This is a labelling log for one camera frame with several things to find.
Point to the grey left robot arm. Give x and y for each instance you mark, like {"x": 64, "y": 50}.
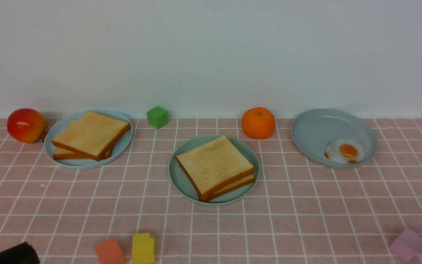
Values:
{"x": 22, "y": 253}

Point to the pink checkered tablecloth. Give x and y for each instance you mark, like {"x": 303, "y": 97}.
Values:
{"x": 298, "y": 212}

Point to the orange fruit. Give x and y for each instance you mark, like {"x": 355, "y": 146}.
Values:
{"x": 258, "y": 123}

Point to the teal centre plate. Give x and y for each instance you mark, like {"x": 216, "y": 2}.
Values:
{"x": 181, "y": 179}

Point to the toast slice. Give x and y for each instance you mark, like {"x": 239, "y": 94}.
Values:
{"x": 64, "y": 154}
{"x": 233, "y": 186}
{"x": 213, "y": 165}
{"x": 92, "y": 134}

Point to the light blue bread plate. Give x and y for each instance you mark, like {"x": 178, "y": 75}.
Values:
{"x": 60, "y": 126}

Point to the pink block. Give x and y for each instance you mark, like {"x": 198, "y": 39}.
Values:
{"x": 407, "y": 245}

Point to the grey blue egg plate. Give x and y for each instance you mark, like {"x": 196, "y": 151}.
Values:
{"x": 313, "y": 129}

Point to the red yellow apple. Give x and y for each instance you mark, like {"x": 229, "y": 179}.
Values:
{"x": 27, "y": 125}

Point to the yellow block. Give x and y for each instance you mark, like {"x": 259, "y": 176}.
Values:
{"x": 143, "y": 248}

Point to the green cube block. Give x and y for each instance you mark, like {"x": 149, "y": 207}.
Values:
{"x": 157, "y": 117}

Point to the orange block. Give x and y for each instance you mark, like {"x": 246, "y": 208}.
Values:
{"x": 109, "y": 252}

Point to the lower fried egg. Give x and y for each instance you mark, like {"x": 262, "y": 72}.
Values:
{"x": 344, "y": 151}

